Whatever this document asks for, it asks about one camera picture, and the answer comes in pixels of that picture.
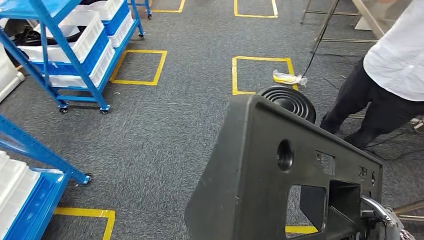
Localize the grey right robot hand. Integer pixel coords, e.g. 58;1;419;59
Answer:
359;195;418;240

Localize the white plastic bin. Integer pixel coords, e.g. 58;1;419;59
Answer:
48;40;116;89
17;9;106;64
108;12;135;49
0;150;43;239
76;0;125;21

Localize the person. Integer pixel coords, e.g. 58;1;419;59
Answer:
318;0;424;151

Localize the blue steel shelf rack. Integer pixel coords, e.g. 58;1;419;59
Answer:
0;0;147;116
0;113;93;240
127;0;154;20

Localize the black plastic plate frame part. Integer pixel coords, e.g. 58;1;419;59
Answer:
183;94;385;240

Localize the white table with steel legs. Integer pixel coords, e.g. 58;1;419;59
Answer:
299;0;413;55

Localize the thin black pole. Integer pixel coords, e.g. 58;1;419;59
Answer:
301;0;342;79

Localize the white moulded panel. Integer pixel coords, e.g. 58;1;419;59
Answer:
0;43;26;104

